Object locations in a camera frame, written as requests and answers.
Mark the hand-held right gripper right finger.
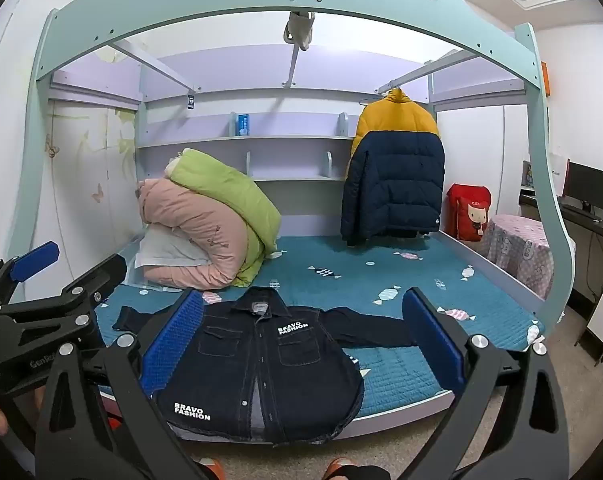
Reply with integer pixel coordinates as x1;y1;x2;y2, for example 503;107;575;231
369;286;571;480

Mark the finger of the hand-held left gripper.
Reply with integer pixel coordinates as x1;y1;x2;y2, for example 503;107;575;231
2;253;128;348
0;241;61;311

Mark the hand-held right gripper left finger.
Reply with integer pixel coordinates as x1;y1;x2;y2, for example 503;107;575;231
34;289;218;480

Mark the dark denim jacket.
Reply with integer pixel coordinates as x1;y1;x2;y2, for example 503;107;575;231
112;286;435;448

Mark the teal candy print bed sheet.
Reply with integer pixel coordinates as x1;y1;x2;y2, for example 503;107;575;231
94;234;542;418

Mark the white pillow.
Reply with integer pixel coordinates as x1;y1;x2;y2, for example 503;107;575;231
134;232;213;269

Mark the pink quilt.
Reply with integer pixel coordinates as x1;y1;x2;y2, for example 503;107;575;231
136;177;255;291

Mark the round table with pink cloth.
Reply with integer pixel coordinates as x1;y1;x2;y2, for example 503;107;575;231
479;214;555;302

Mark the orange slipper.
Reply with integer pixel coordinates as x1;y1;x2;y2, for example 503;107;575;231
321;456;355;480
196;457;227;480

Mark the red cartoon bag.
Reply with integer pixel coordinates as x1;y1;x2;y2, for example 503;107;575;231
446;183;492;242

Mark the green quilt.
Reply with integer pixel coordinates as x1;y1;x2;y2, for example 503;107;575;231
169;148;282;286

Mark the yellow and navy puffer jacket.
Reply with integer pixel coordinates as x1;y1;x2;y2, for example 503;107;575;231
340;87;445;247

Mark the white panel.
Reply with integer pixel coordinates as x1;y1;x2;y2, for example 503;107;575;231
584;265;603;361

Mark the dark desk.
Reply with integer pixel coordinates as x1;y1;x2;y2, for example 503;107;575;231
519;194;603;283

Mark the lavender headboard shelf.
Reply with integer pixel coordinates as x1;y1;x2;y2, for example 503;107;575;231
136;109;363;183

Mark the black computer monitor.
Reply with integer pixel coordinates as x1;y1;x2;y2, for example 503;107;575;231
563;161;603;215

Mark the white hanging bracket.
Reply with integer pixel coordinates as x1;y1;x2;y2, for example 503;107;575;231
280;10;315;88

